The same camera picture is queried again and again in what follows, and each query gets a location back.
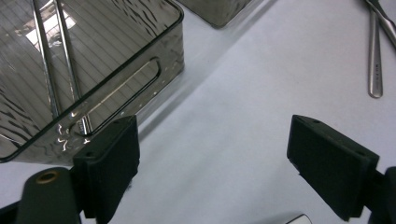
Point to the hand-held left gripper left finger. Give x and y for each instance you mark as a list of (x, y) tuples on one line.
[(109, 165)]

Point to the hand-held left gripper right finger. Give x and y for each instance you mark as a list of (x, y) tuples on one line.
[(330, 165)]

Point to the metal chopstick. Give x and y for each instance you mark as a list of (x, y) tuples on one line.
[(69, 62), (46, 62)]

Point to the metal fork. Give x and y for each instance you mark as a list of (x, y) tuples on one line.
[(375, 62)]

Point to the clear grey plastic bin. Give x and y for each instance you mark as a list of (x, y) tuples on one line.
[(218, 11), (109, 46)]

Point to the metal table knife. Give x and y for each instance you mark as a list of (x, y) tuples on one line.
[(386, 23)]

